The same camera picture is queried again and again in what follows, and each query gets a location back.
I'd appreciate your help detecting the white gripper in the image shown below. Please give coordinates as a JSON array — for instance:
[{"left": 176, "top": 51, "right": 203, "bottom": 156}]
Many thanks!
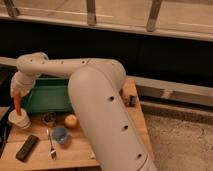
[{"left": 10, "top": 71, "right": 35, "bottom": 99}]

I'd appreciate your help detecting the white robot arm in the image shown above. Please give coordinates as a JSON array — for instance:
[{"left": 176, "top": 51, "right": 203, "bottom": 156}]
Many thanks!
[{"left": 10, "top": 52, "right": 157, "bottom": 171}]

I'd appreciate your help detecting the white paper cup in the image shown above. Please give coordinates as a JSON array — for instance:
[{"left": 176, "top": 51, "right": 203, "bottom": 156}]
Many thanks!
[{"left": 8, "top": 109, "right": 31, "bottom": 129}]

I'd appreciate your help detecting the small dark metal cup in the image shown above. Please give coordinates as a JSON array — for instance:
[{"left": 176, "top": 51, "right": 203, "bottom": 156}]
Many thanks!
[{"left": 42, "top": 112, "right": 57, "bottom": 127}]

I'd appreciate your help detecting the blue cup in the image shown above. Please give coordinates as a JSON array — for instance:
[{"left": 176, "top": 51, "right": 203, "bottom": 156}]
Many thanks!
[{"left": 52, "top": 126, "right": 68, "bottom": 144}]

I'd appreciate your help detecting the green plastic tray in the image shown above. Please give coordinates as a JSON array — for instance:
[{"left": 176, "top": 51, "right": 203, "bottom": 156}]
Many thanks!
[{"left": 22, "top": 78, "right": 72, "bottom": 114}]

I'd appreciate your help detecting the black rectangular block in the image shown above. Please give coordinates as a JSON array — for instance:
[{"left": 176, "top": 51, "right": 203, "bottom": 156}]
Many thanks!
[{"left": 16, "top": 135, "right": 39, "bottom": 161}]

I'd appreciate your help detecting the yellow red apple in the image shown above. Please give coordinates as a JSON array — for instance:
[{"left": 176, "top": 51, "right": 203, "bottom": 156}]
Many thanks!
[{"left": 64, "top": 114, "right": 78, "bottom": 129}]

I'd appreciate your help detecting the metal fork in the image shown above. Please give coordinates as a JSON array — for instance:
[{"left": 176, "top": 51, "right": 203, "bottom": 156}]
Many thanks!
[{"left": 46, "top": 129, "right": 57, "bottom": 160}]

